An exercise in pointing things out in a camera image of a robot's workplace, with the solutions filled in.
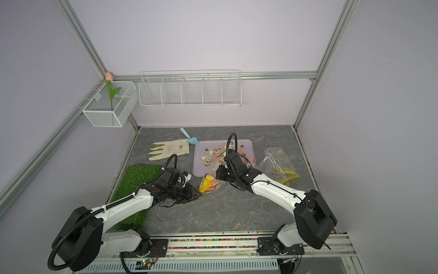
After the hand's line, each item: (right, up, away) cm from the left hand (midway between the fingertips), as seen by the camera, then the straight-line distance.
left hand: (200, 197), depth 80 cm
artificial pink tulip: (-49, +53, +10) cm, 73 cm away
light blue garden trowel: (-10, +27, +32) cm, 43 cm away
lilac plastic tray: (-4, +10, +22) cm, 24 cm away
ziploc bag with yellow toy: (+4, +6, +2) cm, 8 cm away
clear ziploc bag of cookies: (+38, +14, +8) cm, 42 cm away
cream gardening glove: (-24, +22, +28) cm, 43 cm away
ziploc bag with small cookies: (+39, +14, +8) cm, 42 cm away
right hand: (+7, +12, +3) cm, 14 cm away
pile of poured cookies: (+7, +19, +22) cm, 30 cm away
